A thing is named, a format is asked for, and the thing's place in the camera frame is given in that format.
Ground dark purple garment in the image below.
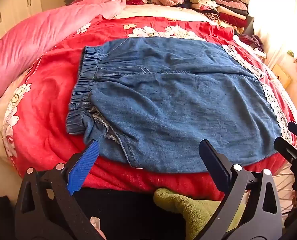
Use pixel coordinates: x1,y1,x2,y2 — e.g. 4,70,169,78
238,34,266,55

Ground white wardrobe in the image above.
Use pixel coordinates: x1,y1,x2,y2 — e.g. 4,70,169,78
0,0,43,48

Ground olive green fleece cloth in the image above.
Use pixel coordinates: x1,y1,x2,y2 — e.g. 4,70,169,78
153,187,246,240

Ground yellow box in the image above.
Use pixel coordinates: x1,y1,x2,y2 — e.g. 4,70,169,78
273,64,292,88

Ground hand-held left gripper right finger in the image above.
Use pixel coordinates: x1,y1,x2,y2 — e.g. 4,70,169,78
199,139,284,240

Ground black garment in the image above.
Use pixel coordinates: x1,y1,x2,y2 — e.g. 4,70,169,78
0,187,196,240

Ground pile of folded clothes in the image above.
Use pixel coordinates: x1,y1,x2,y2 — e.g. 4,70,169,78
176,0,254,34

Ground white wire frame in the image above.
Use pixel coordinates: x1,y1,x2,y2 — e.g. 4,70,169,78
273,160,297,217

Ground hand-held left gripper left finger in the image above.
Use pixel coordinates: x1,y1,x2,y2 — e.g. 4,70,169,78
15,139,106,240

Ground pink quilt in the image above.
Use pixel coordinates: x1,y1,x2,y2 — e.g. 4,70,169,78
0,0,129,105

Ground blue denim pants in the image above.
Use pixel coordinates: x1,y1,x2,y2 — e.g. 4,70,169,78
66,37,292,174

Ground red floral blanket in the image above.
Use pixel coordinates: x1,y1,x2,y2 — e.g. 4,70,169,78
0,4,297,202

